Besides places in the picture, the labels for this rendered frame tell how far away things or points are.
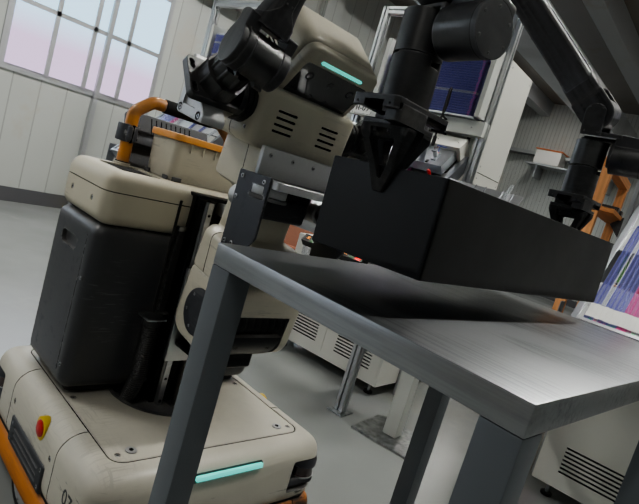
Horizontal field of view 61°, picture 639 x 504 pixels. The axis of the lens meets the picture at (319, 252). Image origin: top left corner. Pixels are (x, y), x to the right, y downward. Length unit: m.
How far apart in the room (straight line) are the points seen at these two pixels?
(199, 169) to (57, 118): 4.00
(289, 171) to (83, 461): 0.70
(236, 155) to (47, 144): 4.22
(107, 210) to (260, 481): 0.71
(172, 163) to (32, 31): 3.92
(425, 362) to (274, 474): 0.95
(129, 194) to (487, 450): 0.98
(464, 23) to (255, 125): 0.60
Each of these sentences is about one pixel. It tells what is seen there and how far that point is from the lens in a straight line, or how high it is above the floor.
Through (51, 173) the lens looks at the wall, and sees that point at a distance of 5.40.
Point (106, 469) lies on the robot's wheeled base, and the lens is 1.18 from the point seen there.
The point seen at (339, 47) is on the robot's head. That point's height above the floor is 1.18.
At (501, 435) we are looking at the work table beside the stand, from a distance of 0.48.
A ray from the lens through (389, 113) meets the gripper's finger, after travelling 0.60.
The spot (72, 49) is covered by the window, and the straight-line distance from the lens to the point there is 5.34.
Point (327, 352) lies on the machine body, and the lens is 2.76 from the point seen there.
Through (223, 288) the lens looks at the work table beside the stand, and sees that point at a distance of 0.72.
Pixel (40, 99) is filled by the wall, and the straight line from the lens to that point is 5.28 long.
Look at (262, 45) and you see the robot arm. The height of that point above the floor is 1.10.
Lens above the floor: 0.92
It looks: 7 degrees down
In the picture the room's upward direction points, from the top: 16 degrees clockwise
